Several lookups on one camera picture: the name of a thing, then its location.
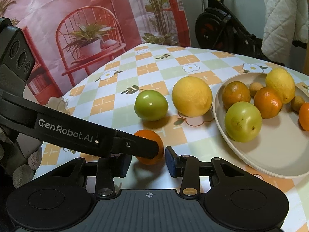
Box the printed red backdrop cloth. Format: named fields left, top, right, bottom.
left=0, top=0, right=191, bottom=104

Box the large yellow lemon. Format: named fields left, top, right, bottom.
left=172, top=76, right=213, bottom=117

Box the person's left hand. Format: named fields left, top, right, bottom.
left=0, top=125, right=43, bottom=189

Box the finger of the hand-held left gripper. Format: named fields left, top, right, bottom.
left=113, top=130, right=165, bottom=160

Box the small orange tangerine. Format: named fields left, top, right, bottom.
left=253, top=87, right=283, bottom=119
left=299, top=103, right=309, bottom=131
left=133, top=130, right=165, bottom=165

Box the black exercise bike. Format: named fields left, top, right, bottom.
left=194, top=0, right=309, bottom=64

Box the dark greenish orange tangerine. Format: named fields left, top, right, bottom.
left=222, top=81, right=251, bottom=110

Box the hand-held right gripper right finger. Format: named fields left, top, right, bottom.
left=165, top=146, right=251, bottom=197

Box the beige round plate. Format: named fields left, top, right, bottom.
left=212, top=72, right=309, bottom=179

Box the checkered floral tablecloth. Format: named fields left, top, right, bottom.
left=31, top=42, right=309, bottom=232

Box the small tan longan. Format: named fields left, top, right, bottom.
left=249, top=82, right=264, bottom=92
left=290, top=95, right=305, bottom=112

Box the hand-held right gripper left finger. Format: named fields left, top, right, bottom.
left=52, top=155, right=133, bottom=197

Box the translucent glass object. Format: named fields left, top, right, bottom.
left=47, top=96, right=70, bottom=115

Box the green round fruit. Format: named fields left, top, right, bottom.
left=134, top=90, right=169, bottom=121
left=224, top=102, right=262, bottom=142

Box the white quilted blanket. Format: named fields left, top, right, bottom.
left=261, top=0, right=309, bottom=61

